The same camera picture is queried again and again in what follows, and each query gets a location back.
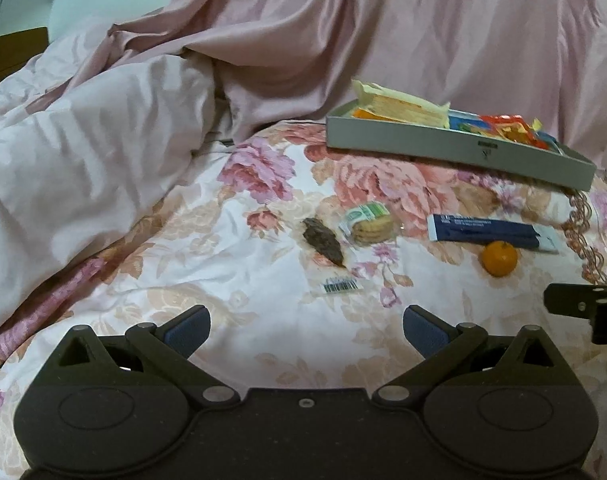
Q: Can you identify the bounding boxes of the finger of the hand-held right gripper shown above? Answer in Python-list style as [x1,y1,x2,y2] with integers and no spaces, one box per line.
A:
[543,260,607,346]

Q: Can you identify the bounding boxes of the light pink duvet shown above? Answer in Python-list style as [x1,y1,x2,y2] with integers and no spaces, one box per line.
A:
[0,15,229,341]

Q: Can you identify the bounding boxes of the pale yellow cracker packet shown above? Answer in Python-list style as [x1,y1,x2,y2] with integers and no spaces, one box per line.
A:
[351,78,453,130]

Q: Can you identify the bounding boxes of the clear packet of brown snack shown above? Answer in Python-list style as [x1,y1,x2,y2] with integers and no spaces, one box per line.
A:
[302,216,364,296]

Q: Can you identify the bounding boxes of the floral blanket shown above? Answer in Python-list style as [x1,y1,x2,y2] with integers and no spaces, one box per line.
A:
[0,119,607,480]

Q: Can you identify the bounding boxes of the wooden headboard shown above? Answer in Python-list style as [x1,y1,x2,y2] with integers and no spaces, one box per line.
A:
[0,26,50,92]

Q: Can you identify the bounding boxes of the green biscuit packet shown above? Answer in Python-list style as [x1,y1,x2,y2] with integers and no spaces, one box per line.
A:
[338,201,399,247]

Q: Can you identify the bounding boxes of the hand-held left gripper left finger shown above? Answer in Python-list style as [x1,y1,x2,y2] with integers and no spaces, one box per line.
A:
[56,305,236,407]

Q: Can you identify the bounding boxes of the orange mandarin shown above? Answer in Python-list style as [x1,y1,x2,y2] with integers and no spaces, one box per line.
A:
[479,241,519,278]

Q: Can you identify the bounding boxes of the blue snack packet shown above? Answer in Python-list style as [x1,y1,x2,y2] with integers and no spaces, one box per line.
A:
[447,112,487,135]

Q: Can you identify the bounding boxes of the pink satin cloth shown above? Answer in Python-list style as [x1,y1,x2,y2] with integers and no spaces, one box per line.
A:
[70,0,607,181]

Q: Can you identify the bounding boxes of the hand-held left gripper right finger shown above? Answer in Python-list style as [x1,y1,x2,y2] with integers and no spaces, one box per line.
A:
[372,305,557,407]

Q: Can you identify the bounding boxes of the red snack packet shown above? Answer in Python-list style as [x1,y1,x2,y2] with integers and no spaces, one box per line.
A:
[478,114,537,147]

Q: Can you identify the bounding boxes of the grey tray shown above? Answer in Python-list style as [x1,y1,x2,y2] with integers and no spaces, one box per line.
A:
[326,99,598,192]

